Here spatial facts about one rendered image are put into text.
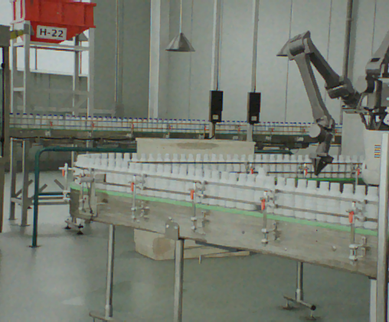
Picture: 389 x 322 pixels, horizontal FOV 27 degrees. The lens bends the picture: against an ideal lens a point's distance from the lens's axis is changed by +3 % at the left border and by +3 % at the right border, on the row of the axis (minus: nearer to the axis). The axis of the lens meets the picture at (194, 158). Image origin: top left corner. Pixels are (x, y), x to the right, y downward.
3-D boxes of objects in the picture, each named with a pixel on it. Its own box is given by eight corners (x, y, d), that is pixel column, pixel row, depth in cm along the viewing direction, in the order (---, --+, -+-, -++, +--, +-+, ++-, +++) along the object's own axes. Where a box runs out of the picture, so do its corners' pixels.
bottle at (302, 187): (310, 218, 352) (312, 180, 351) (297, 218, 351) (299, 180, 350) (305, 216, 358) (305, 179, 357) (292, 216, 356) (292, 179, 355)
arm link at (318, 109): (310, 37, 377) (289, 46, 383) (305, 38, 372) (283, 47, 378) (339, 126, 378) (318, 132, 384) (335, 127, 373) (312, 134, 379)
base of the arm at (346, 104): (356, 109, 407) (364, 88, 411) (348, 100, 402) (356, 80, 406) (341, 109, 413) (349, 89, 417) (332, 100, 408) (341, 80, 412)
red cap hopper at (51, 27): (20, 225, 1010) (22, -7, 995) (5, 218, 1074) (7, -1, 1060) (93, 222, 1050) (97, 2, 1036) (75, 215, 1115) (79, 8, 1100)
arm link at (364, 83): (389, 64, 342) (370, 65, 348) (372, 62, 334) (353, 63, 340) (387, 93, 343) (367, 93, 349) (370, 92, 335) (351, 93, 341)
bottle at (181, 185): (174, 199, 407) (174, 167, 406) (180, 198, 412) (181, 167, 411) (183, 201, 404) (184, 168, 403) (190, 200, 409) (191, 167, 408)
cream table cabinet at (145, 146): (223, 245, 896) (227, 139, 889) (252, 255, 840) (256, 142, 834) (131, 250, 847) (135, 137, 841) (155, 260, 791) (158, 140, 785)
